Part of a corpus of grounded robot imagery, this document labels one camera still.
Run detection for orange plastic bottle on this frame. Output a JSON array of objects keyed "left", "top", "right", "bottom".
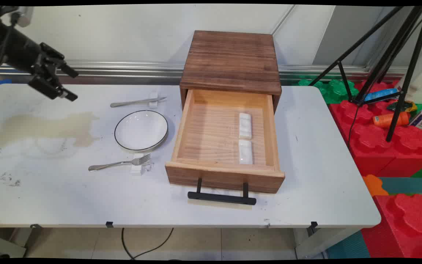
[{"left": 373, "top": 112, "right": 411, "bottom": 128}]

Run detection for silver metal fork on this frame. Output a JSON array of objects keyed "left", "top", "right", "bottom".
[{"left": 88, "top": 154, "right": 152, "bottom": 172}]

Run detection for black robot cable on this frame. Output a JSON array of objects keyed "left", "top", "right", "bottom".
[{"left": 0, "top": 13, "right": 18, "bottom": 72}]

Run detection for light wooden drawer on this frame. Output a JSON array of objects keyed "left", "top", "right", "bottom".
[{"left": 165, "top": 89, "right": 285, "bottom": 194}]

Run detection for black camera tripod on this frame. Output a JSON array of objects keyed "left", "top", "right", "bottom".
[{"left": 308, "top": 5, "right": 422, "bottom": 143}]

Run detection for grey metal table leg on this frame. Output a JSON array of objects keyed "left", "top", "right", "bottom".
[{"left": 295, "top": 227, "right": 362, "bottom": 260}]

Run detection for silver metal table knife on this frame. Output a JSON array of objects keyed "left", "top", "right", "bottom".
[{"left": 110, "top": 97, "right": 167, "bottom": 108}]

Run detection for white plate with black rim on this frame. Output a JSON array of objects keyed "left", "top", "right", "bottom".
[{"left": 114, "top": 110, "right": 169, "bottom": 151}]

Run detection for yellow and dark snack bag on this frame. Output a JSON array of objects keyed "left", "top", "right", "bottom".
[{"left": 386, "top": 100, "right": 418, "bottom": 113}]

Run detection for black floor cable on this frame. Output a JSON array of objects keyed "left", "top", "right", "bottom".
[{"left": 121, "top": 228, "right": 174, "bottom": 260}]

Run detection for white plastic container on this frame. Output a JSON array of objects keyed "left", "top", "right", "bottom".
[{"left": 397, "top": 40, "right": 422, "bottom": 105}]

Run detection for large red foam block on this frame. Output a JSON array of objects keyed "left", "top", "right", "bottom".
[{"left": 328, "top": 80, "right": 422, "bottom": 177}]

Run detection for aluminium wall rail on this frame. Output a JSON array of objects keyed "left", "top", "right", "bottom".
[{"left": 0, "top": 59, "right": 409, "bottom": 82}]

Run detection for teal foam mat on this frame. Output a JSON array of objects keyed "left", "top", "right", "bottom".
[{"left": 379, "top": 177, "right": 422, "bottom": 195}]

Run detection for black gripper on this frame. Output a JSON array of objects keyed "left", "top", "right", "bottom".
[{"left": 0, "top": 18, "right": 79, "bottom": 102}]

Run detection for green foam block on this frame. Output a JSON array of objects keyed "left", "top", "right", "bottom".
[{"left": 295, "top": 79, "right": 360, "bottom": 105}]

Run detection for black metal drawer handle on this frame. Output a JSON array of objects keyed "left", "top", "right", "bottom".
[{"left": 188, "top": 178, "right": 257, "bottom": 205}]

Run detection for orange foam block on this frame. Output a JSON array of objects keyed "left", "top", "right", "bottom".
[{"left": 362, "top": 174, "right": 389, "bottom": 197}]

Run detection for blue flat packet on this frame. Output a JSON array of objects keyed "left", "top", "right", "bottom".
[{"left": 364, "top": 88, "right": 399, "bottom": 102}]

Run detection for dark wooden drawer cabinet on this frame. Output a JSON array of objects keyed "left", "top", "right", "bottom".
[{"left": 179, "top": 30, "right": 282, "bottom": 113}]

